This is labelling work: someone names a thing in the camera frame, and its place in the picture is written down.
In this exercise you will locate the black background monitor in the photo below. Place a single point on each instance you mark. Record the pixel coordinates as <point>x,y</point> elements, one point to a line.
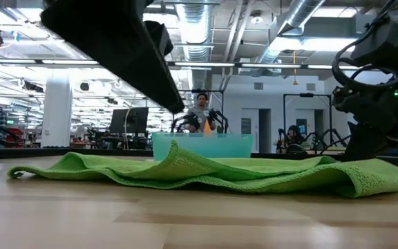
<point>130,120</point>

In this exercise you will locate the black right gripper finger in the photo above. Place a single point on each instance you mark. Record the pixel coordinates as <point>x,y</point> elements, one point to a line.
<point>365,145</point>

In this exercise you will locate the teal translucent plastic basket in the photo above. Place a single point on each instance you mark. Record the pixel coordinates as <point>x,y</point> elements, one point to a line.
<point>219,147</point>

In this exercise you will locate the green microfiber towel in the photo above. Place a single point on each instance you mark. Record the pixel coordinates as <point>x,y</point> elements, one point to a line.
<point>254,176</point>

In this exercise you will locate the silver ceiling duct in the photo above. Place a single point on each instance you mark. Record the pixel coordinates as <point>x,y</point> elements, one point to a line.
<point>195,27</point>
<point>302,14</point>

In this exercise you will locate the orange cone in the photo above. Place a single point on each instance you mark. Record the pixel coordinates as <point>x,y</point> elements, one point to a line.
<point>207,128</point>

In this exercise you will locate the white round pillar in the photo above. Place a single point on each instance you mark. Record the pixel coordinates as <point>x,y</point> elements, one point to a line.
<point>56,117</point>

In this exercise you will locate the red storage bin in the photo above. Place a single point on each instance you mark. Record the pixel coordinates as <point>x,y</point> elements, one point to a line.
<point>16,136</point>

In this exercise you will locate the black table frame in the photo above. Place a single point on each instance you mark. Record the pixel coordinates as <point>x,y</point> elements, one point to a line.
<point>81,152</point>

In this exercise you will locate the long light bar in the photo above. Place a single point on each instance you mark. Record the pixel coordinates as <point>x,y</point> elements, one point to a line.
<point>254,65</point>

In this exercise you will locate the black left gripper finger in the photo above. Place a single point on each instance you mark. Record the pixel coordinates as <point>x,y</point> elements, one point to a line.
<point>161,38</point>
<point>116,45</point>

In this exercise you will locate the black background robot arms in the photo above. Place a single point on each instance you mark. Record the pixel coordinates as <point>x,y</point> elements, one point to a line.
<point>190,121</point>
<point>297,138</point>

